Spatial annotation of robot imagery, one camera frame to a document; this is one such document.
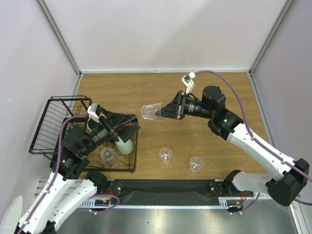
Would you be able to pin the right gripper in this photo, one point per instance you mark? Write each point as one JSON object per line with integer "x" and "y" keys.
{"x": 182, "y": 106}

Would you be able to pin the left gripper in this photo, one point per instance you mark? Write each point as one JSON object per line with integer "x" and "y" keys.
{"x": 114, "y": 119}

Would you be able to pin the clear plastic cup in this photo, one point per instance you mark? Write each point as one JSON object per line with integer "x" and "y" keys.
{"x": 152, "y": 111}
{"x": 165, "y": 155}
{"x": 195, "y": 164}

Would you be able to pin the pale green cup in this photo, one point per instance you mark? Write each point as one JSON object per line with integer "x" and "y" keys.
{"x": 125, "y": 148}

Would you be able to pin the clear faceted glass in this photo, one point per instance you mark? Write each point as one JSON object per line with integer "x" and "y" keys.
{"x": 109, "y": 157}

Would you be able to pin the black skull mug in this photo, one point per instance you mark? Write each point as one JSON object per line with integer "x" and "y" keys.
{"x": 92, "y": 125}

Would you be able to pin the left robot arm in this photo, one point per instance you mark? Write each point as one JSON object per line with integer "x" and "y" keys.
{"x": 78, "y": 136}

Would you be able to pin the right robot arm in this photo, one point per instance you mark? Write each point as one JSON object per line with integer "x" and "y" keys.
{"x": 285, "y": 176}

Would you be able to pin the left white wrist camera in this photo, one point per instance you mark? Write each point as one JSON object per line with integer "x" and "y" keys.
{"x": 94, "y": 112}

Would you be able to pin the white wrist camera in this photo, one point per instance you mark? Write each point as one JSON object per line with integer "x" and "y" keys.
{"x": 188, "y": 81}
{"x": 94, "y": 112}

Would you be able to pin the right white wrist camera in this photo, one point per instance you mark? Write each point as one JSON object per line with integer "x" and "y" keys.
{"x": 188, "y": 81}

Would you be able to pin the black wire dish rack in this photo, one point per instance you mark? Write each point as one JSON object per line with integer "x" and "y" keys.
{"x": 56, "y": 110}

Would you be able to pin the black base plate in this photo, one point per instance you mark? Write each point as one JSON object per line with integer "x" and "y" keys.
{"x": 171, "y": 188}

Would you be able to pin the white slotted cable duct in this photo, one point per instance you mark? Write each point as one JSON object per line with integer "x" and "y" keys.
{"x": 99, "y": 204}

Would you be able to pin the aluminium frame rail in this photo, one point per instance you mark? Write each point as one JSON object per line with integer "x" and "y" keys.
{"x": 43, "y": 7}

